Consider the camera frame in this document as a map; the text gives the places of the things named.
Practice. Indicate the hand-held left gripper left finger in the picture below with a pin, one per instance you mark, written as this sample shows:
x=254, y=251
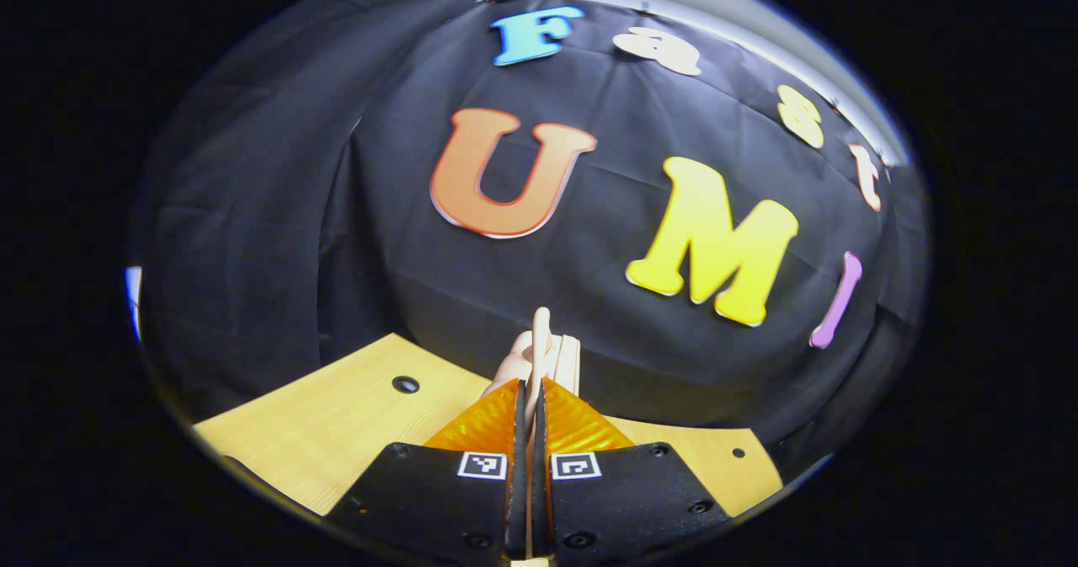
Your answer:
x=515, y=466

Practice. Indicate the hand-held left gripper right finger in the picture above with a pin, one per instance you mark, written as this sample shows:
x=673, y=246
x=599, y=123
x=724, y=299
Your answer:
x=541, y=466

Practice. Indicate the pink suitcase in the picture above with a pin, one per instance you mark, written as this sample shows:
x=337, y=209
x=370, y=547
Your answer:
x=539, y=339

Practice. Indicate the black backdrop cloth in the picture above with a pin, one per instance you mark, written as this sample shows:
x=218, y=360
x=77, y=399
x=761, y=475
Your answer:
x=379, y=280

